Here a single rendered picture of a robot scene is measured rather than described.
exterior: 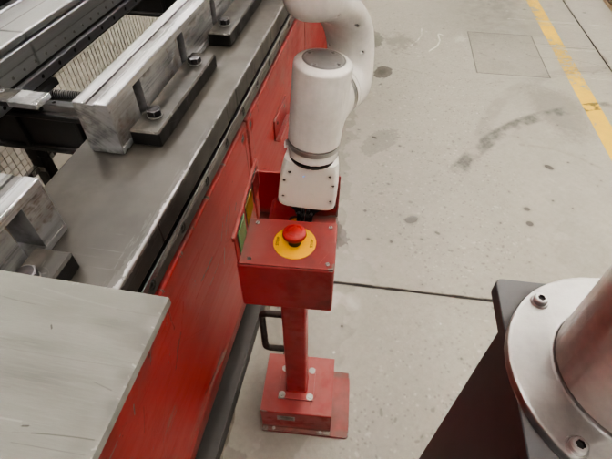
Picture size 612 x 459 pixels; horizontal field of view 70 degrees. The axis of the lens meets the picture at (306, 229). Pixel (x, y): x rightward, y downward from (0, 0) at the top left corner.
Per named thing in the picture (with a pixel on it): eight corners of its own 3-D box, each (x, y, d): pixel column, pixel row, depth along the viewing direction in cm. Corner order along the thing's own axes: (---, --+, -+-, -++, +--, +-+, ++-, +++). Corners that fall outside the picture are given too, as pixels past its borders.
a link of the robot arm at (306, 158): (281, 149, 67) (280, 165, 69) (339, 158, 67) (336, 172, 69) (288, 119, 73) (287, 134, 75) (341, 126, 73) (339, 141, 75)
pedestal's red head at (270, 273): (331, 311, 78) (336, 246, 65) (243, 304, 79) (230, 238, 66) (337, 230, 92) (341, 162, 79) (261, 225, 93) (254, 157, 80)
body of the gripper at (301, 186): (278, 158, 69) (276, 209, 77) (342, 167, 69) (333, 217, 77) (284, 131, 74) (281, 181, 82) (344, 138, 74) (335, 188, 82)
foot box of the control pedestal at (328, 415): (347, 439, 126) (351, 424, 117) (261, 431, 128) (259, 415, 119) (350, 373, 140) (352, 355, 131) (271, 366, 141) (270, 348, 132)
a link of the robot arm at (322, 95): (311, 114, 74) (277, 138, 69) (319, 36, 64) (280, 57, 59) (352, 134, 71) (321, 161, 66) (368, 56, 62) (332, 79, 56)
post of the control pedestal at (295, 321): (305, 393, 123) (305, 277, 84) (287, 391, 123) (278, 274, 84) (307, 374, 127) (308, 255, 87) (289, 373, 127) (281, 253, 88)
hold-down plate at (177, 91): (162, 147, 76) (158, 133, 74) (133, 144, 77) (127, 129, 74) (217, 66, 96) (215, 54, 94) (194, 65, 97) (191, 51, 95)
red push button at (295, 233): (305, 255, 73) (305, 240, 70) (281, 253, 73) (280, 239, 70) (307, 237, 75) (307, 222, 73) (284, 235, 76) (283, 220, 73)
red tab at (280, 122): (280, 142, 132) (280, 122, 127) (274, 141, 132) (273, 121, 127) (290, 115, 142) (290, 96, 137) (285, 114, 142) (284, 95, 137)
